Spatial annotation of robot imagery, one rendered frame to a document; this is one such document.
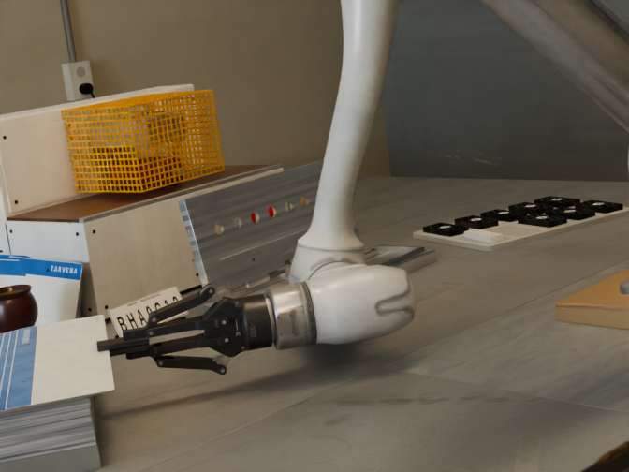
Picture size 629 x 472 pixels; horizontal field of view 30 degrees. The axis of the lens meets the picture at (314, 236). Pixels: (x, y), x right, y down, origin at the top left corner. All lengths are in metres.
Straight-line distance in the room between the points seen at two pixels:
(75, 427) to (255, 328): 0.30
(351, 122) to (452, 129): 3.14
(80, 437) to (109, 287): 0.74
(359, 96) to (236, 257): 0.59
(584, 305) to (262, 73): 2.92
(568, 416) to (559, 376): 0.15
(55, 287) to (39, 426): 0.74
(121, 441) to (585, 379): 0.60
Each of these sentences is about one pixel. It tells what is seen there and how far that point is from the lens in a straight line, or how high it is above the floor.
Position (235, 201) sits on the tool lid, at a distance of 2.17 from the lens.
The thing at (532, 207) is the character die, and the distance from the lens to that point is 2.64.
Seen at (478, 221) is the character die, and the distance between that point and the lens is 2.54.
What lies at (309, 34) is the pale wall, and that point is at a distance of 4.74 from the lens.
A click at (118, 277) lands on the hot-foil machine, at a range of 2.18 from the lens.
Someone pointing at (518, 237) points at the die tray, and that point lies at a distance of 2.40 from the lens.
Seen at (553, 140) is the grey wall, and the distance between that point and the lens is 4.50.
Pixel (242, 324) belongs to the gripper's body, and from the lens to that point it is 1.62.
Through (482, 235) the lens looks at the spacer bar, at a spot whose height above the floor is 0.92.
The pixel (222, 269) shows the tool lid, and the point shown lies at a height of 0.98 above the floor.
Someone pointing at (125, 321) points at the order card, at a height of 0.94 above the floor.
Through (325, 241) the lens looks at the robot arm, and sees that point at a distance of 1.76.
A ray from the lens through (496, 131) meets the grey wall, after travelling 4.65.
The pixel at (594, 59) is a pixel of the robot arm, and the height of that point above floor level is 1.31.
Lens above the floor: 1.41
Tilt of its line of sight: 11 degrees down
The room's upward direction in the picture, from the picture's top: 7 degrees counter-clockwise
